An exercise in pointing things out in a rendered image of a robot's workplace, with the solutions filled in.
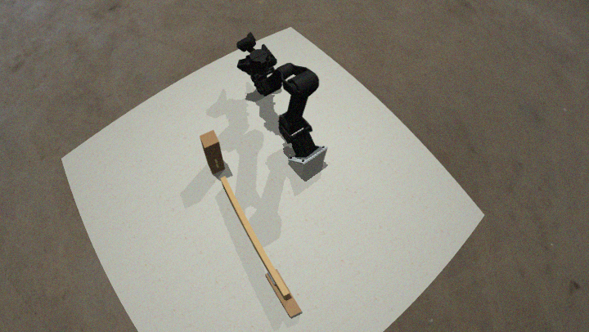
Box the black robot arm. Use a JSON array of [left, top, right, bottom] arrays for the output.
[[237, 49, 320, 157]]

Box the tan wooden bar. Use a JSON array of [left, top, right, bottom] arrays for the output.
[[220, 177, 290, 298]]

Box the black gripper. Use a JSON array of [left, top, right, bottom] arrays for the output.
[[236, 32, 277, 68]]

